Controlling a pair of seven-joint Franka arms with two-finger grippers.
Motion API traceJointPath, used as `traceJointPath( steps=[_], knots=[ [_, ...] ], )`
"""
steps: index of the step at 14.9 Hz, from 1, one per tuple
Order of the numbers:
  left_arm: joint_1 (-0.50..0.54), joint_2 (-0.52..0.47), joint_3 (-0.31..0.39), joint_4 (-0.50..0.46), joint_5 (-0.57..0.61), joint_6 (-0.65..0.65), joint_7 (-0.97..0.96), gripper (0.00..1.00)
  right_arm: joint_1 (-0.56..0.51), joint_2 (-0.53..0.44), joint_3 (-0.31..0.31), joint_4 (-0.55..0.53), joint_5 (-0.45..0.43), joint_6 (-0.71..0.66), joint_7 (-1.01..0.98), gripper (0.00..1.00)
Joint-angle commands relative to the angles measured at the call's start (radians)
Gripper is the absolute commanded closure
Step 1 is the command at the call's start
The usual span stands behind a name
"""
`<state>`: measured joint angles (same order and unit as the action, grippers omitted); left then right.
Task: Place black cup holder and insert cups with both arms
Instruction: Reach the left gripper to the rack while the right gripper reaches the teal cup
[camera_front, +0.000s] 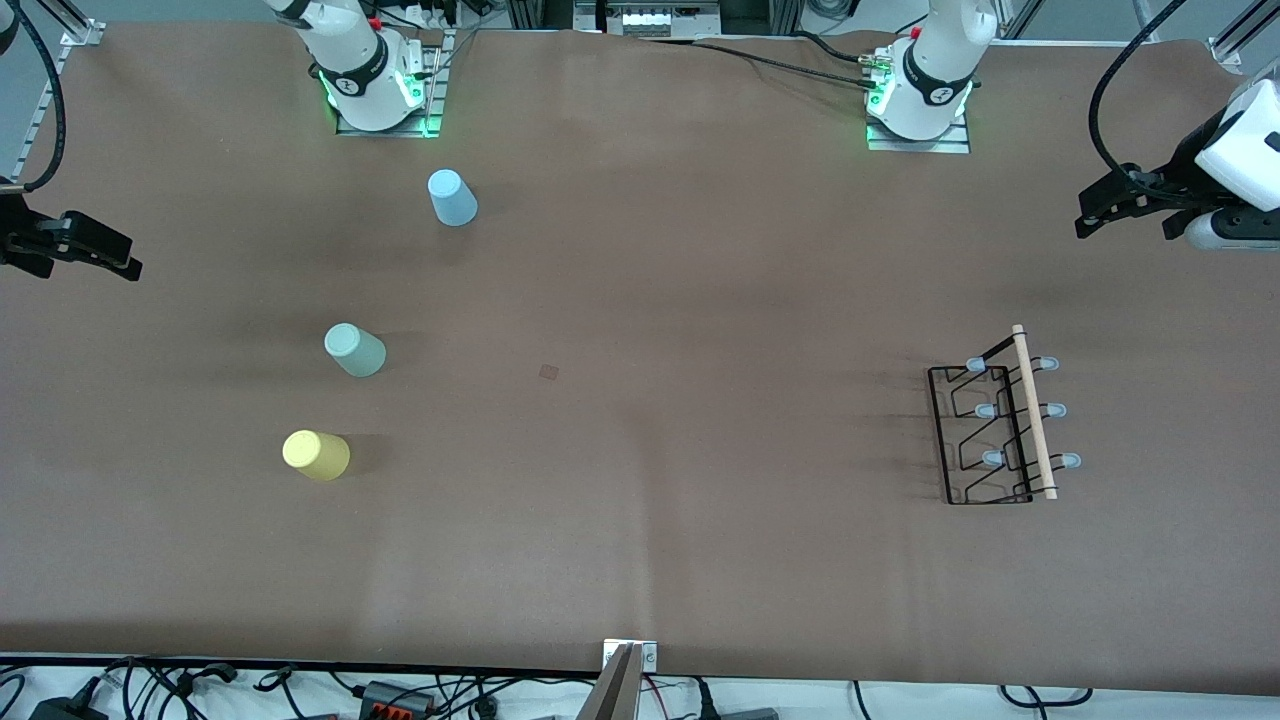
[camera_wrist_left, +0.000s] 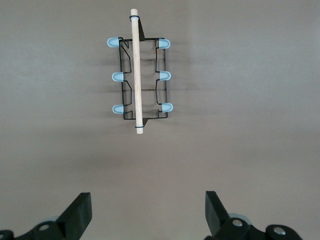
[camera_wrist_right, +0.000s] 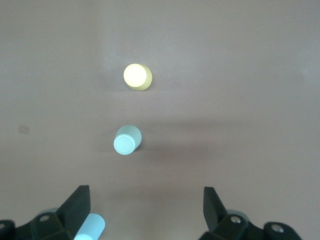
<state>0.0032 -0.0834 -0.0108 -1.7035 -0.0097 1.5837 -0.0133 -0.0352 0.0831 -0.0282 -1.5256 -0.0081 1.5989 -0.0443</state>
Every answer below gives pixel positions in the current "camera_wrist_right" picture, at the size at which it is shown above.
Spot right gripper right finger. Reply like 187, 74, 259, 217
198, 186, 303, 240

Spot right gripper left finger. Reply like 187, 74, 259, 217
0, 184, 91, 240

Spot teal plastic cup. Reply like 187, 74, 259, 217
113, 124, 143, 156

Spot yellow plastic cup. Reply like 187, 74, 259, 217
123, 63, 153, 92

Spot light blue plastic cup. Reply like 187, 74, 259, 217
73, 213, 106, 240

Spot brown table cover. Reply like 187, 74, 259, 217
0, 0, 320, 240

